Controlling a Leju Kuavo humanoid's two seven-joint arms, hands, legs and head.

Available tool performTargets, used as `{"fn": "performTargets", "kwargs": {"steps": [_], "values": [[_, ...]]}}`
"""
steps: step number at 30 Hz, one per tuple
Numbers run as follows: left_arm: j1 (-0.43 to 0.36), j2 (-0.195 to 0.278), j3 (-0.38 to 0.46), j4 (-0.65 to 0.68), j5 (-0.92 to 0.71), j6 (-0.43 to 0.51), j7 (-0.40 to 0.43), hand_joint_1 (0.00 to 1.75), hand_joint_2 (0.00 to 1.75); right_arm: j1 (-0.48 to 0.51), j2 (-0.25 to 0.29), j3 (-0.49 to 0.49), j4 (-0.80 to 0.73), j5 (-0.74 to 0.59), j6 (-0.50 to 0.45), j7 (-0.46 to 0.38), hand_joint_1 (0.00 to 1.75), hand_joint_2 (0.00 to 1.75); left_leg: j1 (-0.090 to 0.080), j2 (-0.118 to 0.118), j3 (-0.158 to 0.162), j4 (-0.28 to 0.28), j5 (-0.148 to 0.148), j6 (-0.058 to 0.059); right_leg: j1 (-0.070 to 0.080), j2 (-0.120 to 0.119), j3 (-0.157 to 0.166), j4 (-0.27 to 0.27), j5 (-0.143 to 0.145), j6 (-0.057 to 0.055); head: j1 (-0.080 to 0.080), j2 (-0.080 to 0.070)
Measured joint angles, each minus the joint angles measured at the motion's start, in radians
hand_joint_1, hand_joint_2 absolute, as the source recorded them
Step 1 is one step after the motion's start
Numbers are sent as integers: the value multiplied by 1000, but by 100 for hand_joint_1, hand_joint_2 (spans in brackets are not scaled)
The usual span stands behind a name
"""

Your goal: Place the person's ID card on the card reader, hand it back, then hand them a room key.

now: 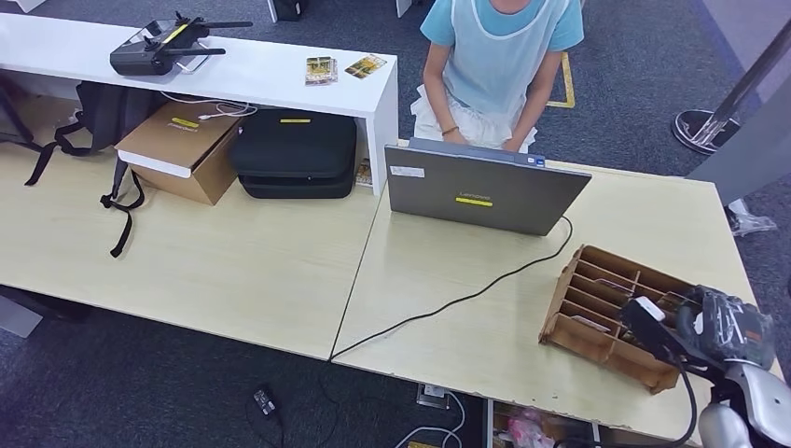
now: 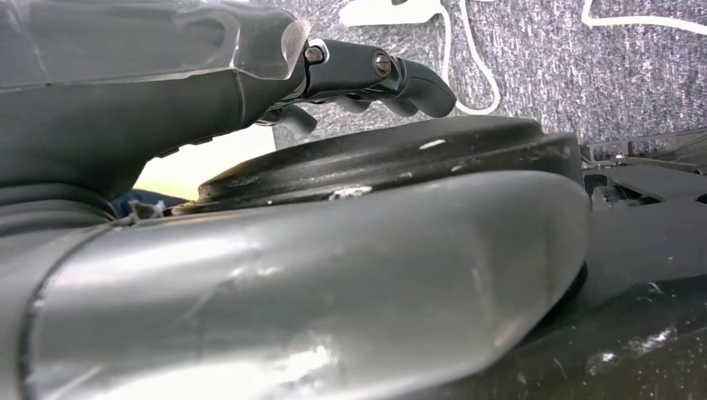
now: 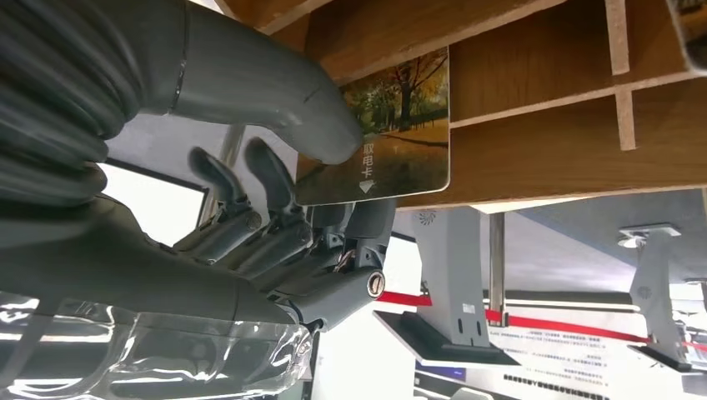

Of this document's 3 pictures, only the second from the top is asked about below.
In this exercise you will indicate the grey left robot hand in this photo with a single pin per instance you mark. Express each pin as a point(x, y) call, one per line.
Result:
point(138, 99)

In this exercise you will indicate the black round robot joint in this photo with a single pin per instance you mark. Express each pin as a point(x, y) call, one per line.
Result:
point(386, 160)

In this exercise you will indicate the black metal frame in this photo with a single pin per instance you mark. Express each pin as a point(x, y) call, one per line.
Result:
point(652, 149)

